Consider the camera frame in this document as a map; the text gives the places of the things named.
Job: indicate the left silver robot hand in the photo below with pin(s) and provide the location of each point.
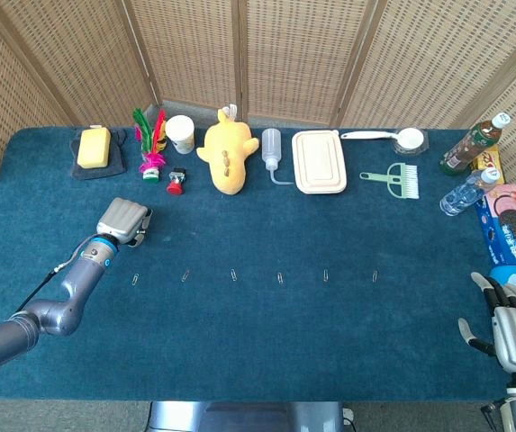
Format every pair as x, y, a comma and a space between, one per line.
120, 218

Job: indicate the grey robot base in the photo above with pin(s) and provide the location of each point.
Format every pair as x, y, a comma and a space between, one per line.
248, 416

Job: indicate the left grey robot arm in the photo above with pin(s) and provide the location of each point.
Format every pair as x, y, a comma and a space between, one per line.
59, 315

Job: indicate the dark grey cloth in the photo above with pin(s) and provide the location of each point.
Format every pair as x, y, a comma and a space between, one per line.
120, 157

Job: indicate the colourful feather shuttlecock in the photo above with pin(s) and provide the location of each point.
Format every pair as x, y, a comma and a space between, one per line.
150, 164

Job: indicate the silver paper clip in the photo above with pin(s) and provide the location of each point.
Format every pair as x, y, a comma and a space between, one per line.
280, 277
325, 275
185, 275
233, 274
136, 279
374, 276

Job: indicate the yellow sponge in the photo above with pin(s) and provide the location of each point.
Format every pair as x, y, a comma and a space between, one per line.
94, 148

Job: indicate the white paper cup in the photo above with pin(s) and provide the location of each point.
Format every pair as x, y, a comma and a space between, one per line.
180, 135

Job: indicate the blue pink cookie box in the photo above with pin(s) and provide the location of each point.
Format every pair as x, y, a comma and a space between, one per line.
509, 225

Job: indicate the yellow plush toy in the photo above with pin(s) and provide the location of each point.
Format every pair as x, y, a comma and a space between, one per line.
228, 153

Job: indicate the clear water bottle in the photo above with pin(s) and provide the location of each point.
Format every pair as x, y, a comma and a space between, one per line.
462, 195

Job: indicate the clear plastic squeeze bottle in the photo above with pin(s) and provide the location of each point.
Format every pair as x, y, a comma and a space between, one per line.
271, 148

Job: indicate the blue velvet tablecloth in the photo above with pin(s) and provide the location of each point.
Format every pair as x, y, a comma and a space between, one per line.
257, 333

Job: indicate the yellow snack box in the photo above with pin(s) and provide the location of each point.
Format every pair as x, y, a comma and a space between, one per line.
489, 159

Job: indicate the green tea bottle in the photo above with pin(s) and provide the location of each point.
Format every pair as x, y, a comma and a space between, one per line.
469, 146

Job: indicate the beige lidded lunch box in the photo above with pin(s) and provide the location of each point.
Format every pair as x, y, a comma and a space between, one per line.
318, 162

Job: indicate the clear glass dish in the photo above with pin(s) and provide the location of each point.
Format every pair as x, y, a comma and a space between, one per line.
425, 144

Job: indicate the woven wooden folding screen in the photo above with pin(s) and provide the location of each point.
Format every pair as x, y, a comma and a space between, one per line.
284, 54

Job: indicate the white plastic ladle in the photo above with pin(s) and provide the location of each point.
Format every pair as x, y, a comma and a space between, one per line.
370, 134

